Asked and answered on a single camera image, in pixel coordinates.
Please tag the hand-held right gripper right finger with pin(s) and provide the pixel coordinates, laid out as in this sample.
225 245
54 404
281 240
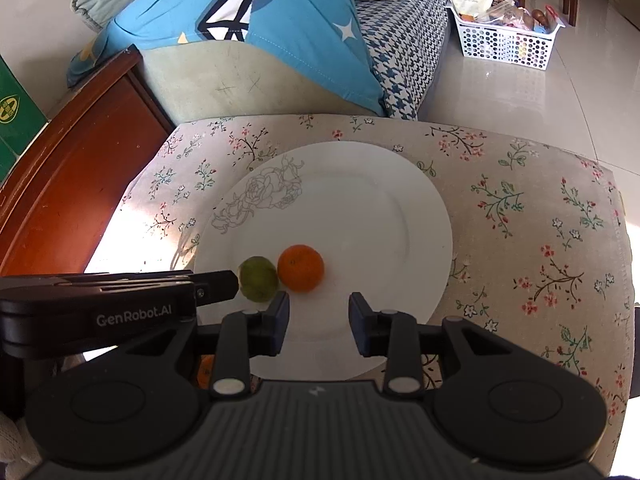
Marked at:
358 325

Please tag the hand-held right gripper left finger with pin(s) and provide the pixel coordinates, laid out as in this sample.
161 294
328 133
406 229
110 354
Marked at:
280 322

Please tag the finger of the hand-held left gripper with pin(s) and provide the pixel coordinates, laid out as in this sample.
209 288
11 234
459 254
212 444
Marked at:
217 286

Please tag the green oval fruit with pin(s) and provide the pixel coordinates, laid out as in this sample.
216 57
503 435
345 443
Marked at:
260 277

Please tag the orange mandarin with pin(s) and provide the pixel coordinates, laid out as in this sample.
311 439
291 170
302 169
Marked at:
301 268
205 372

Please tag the white plate with rose drawing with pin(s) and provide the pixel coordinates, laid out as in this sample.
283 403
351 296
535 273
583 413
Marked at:
350 215

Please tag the person's left hand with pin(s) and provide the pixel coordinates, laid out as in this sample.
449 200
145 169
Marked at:
12 442

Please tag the brown wooden cabinet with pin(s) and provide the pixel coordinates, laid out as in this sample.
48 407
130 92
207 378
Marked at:
75 170

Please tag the floral beige cloth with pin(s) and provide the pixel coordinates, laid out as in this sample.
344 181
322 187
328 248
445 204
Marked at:
525 240

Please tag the grey-green sofa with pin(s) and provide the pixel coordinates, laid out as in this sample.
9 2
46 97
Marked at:
220 80

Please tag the green cardboard box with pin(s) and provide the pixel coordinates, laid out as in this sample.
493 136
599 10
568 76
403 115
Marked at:
15 115

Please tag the blue printed quilt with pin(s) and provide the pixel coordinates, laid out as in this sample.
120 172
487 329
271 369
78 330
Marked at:
300 35

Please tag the houndstooth sofa cover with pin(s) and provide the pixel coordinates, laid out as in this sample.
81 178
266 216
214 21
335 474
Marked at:
405 45

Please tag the white perforated plastic basket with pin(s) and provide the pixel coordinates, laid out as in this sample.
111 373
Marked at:
500 45

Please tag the white snack bag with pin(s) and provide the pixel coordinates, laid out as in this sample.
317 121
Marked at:
467 0

